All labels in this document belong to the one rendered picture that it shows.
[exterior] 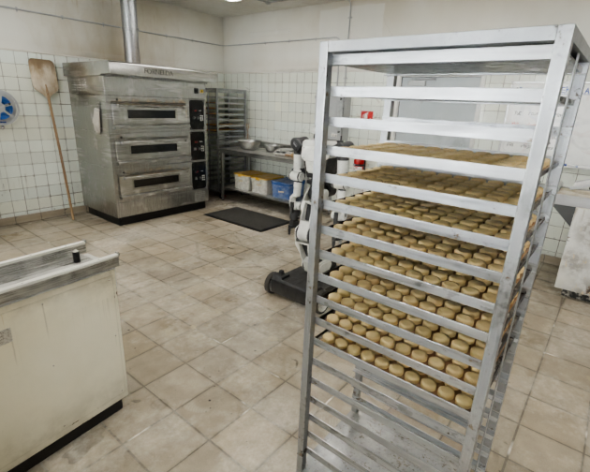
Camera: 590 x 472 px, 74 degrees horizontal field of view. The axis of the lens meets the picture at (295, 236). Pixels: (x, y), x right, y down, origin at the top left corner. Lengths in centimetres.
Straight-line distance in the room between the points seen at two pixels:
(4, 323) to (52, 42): 483
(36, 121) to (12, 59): 73
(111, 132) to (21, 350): 380
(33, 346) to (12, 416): 30
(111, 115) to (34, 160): 132
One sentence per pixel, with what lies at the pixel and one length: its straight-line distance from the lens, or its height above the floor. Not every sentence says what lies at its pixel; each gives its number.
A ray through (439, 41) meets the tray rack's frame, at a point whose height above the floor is 180.
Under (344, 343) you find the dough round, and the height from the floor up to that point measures 79.
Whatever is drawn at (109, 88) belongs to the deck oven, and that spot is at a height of 171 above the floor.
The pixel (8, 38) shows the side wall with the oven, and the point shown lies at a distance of 619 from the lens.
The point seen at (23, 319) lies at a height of 75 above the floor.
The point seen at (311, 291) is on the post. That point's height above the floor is 100.
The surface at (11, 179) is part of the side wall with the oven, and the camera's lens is 619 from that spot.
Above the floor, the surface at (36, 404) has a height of 34.
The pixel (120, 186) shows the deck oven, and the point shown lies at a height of 54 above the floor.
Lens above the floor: 164
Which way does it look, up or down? 19 degrees down
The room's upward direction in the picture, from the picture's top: 3 degrees clockwise
